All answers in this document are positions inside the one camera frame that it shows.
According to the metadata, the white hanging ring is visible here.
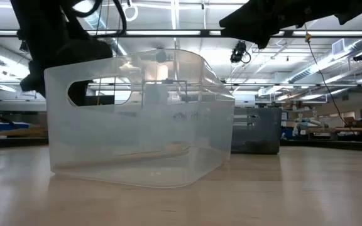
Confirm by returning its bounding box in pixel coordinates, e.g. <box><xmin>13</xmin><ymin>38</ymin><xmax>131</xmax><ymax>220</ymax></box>
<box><xmin>123</xmin><ymin>2</ymin><xmax>140</xmax><ymax>22</ymax></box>

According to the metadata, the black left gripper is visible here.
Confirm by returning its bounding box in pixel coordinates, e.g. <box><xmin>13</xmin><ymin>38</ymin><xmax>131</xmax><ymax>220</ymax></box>
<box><xmin>19</xmin><ymin>38</ymin><xmax>114</xmax><ymax>107</ymax></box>

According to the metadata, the white ceiling vent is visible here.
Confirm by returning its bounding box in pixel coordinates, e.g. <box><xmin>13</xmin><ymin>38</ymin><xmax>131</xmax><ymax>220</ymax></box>
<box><xmin>331</xmin><ymin>38</ymin><xmax>346</xmax><ymax>56</ymax></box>

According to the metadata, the clear plastic bin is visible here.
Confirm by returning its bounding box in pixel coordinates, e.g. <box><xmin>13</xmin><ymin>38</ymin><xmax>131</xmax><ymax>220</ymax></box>
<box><xmin>43</xmin><ymin>48</ymin><xmax>236</xmax><ymax>189</ymax></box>

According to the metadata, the black beam with light strips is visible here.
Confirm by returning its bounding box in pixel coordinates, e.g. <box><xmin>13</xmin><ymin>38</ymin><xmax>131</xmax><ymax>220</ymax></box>
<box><xmin>0</xmin><ymin>28</ymin><xmax>362</xmax><ymax>38</ymax></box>

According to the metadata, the black aluminium table frame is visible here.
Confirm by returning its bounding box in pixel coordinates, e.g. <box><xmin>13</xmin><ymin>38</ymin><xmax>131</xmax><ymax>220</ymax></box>
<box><xmin>0</xmin><ymin>136</ymin><xmax>362</xmax><ymax>154</ymax></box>

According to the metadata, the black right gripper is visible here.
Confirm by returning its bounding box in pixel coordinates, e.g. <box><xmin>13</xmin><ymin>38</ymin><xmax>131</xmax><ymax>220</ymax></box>
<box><xmin>218</xmin><ymin>0</ymin><xmax>302</xmax><ymax>50</ymax></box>

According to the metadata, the dark grey plastic bin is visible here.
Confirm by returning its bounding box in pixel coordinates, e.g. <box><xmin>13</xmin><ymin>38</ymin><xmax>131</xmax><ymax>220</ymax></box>
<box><xmin>231</xmin><ymin>106</ymin><xmax>283</xmax><ymax>155</ymax></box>

